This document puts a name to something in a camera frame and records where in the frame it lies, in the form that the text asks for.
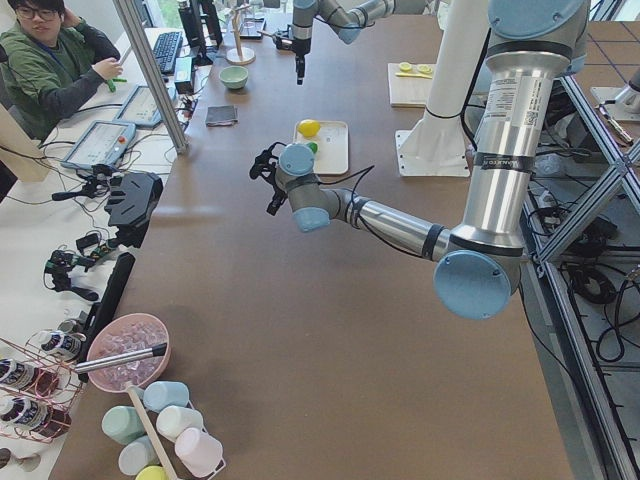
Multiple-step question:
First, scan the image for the pink bowl with ice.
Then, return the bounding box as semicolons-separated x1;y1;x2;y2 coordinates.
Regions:
85;312;172;393

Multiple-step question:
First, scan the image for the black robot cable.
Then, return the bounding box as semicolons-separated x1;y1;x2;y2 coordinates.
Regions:
314;164;431;256

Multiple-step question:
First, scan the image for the teach pendant tablet near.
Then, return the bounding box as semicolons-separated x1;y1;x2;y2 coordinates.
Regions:
61;120;137;170

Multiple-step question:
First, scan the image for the metal scoop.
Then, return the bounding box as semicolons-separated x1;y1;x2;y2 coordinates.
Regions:
258;30;280;47

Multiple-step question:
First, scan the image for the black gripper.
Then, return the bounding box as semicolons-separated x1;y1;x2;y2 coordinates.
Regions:
273;28;312;85
249;141;287;216

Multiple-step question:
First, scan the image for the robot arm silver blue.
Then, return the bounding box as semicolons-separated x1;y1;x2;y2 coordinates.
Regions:
289;0;439;85
249;1;589;320

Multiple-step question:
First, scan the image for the black gripper mount plate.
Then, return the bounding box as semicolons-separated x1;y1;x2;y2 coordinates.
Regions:
104;172;163;249

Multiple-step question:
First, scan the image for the grey folded cloth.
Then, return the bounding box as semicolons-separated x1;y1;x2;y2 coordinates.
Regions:
205;105;238;127

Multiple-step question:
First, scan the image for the teach pendant tablet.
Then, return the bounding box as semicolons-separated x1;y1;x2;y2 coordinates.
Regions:
114;85;162;129
61;120;137;170

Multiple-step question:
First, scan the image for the white cup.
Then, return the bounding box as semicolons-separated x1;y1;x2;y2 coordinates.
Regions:
156;406;204;442

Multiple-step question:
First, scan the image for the aluminium frame post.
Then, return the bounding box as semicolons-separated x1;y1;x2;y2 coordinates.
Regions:
112;0;188;155

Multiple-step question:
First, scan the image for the yellow lemon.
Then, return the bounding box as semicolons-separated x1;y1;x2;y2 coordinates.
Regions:
296;119;321;138

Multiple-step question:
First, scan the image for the pink cup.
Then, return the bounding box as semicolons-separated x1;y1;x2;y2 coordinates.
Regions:
174;427;223;478

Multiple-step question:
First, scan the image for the person in green jacket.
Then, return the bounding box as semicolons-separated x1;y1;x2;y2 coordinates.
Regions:
1;1;123;140

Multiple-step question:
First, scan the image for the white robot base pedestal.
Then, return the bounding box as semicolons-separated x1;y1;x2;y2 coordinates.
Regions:
396;0;489;177

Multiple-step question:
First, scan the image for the black keyboard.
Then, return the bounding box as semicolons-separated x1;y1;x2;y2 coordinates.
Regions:
152;31;183;75

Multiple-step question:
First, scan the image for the yellow plastic knife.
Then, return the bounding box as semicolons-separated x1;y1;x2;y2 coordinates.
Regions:
394;72;433;80

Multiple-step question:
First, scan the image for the teach pendant tablet far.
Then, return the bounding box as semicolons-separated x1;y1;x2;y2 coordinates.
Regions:
114;85;162;129

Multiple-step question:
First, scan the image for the light blue cup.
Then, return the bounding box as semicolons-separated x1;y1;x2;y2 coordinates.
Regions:
143;381;190;413

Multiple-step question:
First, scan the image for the cream rabbit tray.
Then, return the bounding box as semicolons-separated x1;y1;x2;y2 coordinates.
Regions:
294;120;349;176

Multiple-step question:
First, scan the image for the green bowl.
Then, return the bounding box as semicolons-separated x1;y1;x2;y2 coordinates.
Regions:
218;65;249;90

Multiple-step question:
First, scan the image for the pale grey cup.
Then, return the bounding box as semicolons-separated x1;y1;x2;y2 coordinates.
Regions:
118;436;160;476

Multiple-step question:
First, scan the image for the wooden rack handle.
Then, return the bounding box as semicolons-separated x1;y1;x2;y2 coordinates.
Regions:
125;383;179;480

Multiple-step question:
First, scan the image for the yellow cup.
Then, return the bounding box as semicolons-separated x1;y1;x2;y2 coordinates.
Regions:
135;465;169;480

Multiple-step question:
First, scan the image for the green cup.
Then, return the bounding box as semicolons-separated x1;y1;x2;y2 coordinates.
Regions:
101;405;146;445

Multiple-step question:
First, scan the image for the copper wire bottle rack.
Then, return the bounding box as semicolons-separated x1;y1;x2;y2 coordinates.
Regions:
1;338;83;443

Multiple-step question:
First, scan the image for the wooden cup stand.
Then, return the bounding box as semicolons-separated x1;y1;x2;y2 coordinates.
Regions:
226;5;256;66

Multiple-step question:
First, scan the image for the wooden cutting board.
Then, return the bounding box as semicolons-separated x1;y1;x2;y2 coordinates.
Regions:
387;62;435;108

